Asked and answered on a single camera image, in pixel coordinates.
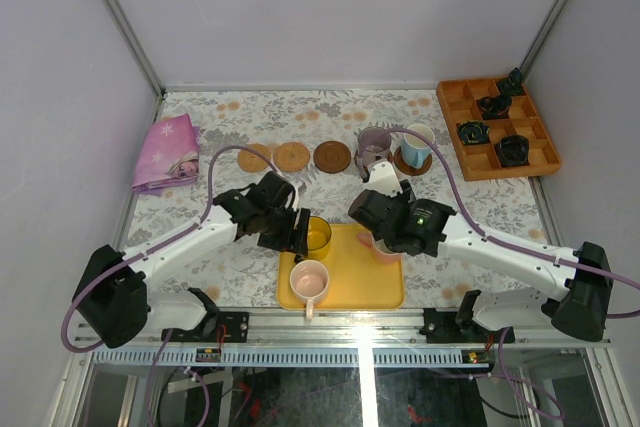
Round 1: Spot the aluminium front rail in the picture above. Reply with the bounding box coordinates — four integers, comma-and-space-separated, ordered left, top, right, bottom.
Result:
74, 305, 614, 348

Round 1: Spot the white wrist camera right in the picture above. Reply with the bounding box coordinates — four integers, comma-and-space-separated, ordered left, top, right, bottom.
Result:
364, 160, 402, 197

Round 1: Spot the cream mug pink handle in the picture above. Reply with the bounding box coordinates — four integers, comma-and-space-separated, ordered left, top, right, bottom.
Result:
357, 232, 402, 264

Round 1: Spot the dark brown wooden coaster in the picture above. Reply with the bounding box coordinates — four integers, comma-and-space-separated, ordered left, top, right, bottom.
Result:
354, 155, 393, 178
313, 141, 351, 174
392, 146, 433, 177

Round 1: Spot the blue mug cream inside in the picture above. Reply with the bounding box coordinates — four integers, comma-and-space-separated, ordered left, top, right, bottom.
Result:
401, 124, 435, 169

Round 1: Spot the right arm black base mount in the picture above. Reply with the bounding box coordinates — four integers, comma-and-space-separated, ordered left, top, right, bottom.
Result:
419, 290, 515, 344

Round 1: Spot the black object in tray front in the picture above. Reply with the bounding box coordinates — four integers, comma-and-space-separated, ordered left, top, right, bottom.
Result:
495, 135, 530, 168

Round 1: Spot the yellow glass cup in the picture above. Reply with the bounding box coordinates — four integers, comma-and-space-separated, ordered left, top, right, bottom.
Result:
307, 216, 332, 260

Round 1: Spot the black object in tray middle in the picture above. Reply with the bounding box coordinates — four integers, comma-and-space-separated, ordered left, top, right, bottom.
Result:
476, 94, 512, 120

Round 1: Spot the black object in tray back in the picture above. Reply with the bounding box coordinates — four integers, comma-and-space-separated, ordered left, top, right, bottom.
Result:
497, 68, 524, 97

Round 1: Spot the orange compartment tray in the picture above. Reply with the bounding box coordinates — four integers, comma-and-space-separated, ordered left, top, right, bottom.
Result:
437, 78, 562, 181

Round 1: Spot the yellow plastic tray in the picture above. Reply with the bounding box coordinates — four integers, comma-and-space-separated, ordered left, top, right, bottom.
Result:
275, 222, 405, 311

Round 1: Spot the purple mug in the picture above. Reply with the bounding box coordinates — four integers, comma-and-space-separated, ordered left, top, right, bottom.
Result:
356, 127, 392, 160

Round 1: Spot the black object in tray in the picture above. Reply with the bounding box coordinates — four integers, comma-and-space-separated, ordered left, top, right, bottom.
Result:
476, 94, 512, 120
457, 120, 490, 145
497, 68, 524, 97
495, 135, 530, 168

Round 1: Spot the black object in tray left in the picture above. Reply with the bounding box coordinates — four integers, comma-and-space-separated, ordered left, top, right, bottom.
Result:
457, 120, 490, 145

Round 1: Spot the light woven coaster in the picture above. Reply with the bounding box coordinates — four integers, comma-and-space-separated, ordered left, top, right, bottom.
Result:
237, 143, 271, 173
273, 142, 310, 172

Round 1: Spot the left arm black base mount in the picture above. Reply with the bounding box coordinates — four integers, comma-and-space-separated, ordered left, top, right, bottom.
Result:
161, 292, 250, 344

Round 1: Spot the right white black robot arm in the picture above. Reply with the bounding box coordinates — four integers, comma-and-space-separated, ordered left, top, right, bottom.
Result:
348, 181, 613, 342

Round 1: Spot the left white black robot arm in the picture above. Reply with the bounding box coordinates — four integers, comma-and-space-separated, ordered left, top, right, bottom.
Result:
72, 172, 311, 349

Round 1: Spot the pink star cloth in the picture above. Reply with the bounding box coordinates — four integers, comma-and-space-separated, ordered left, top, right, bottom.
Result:
132, 114, 199, 196

